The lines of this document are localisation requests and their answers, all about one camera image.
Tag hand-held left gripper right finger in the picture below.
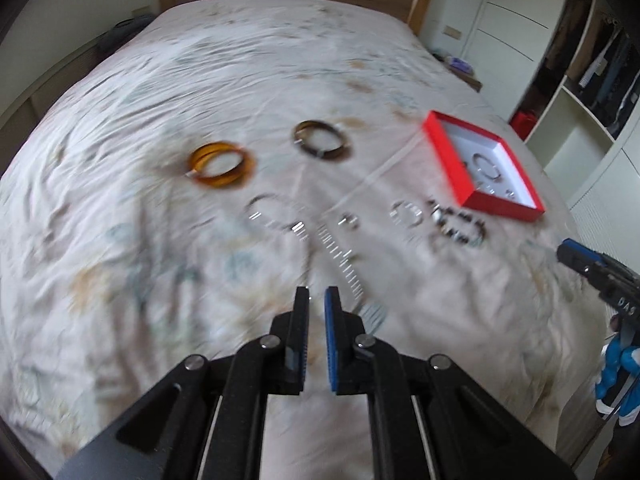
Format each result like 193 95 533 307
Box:
323 286 577 480

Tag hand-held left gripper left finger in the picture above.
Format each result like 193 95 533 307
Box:
52 286 309 480

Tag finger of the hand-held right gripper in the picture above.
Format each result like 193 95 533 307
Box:
556 239 607 281

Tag silver chain necklace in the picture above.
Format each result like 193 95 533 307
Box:
294 219 389 332

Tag red jewelry box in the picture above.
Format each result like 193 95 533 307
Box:
422 110 546 222

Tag person's right hand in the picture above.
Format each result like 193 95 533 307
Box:
593 332 640 428

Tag white open closet shelves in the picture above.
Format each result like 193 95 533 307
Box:
524 0 640 213

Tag silver bangle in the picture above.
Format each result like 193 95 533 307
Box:
472 152 503 180

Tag red bag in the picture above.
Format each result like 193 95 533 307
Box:
509 112 539 142

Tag bed with floral sheet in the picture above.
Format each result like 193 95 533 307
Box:
0 0 613 480

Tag orange bangle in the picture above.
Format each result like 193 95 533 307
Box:
187 142 255 192

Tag hanging clothes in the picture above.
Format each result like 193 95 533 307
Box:
544 0 640 132

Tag dark brown bangle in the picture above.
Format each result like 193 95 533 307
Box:
291 119 353 163

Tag wooden nightstand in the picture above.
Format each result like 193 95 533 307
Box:
439 52 484 93

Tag white wardrobe doors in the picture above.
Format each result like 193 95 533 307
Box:
462 0 574 122

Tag dark bag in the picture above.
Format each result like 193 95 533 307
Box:
96 16 154 57

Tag dark beaded bracelet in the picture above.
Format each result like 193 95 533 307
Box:
427 199 489 249

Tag silver chain bracelet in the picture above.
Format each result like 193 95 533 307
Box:
245 193 309 242

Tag small silver bracelet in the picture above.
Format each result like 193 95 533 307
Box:
389 200 425 229

